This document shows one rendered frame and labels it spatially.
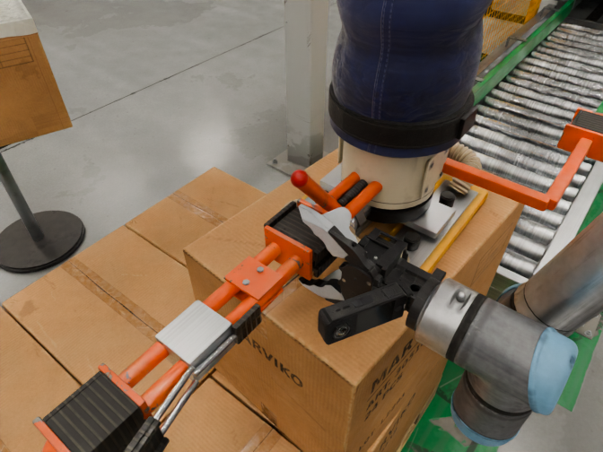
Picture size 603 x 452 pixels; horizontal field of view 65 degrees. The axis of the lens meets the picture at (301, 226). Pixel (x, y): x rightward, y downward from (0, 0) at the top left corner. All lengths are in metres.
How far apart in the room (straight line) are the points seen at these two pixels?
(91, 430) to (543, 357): 0.47
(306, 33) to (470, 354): 1.88
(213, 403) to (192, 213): 0.66
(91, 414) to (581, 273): 0.56
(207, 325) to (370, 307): 0.20
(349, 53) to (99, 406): 0.54
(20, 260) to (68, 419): 1.90
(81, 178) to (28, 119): 0.92
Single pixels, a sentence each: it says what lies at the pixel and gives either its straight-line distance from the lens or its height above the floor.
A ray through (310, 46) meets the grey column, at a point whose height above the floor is 0.70.
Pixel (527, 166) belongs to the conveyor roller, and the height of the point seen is 0.53.
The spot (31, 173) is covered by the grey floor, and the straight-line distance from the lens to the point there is 3.01.
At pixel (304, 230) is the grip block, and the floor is 1.09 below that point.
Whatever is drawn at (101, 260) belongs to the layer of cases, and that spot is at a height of 0.54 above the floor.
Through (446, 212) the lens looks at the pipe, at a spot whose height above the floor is 1.00.
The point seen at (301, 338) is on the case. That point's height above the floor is 0.94.
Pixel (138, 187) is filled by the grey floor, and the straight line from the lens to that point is 2.66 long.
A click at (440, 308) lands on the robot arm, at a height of 1.11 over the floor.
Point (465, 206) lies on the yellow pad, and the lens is 0.95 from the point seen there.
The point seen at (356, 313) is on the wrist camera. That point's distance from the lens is 0.57.
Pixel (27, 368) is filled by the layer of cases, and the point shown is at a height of 0.54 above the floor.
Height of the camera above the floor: 1.56
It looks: 43 degrees down
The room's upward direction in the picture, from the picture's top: straight up
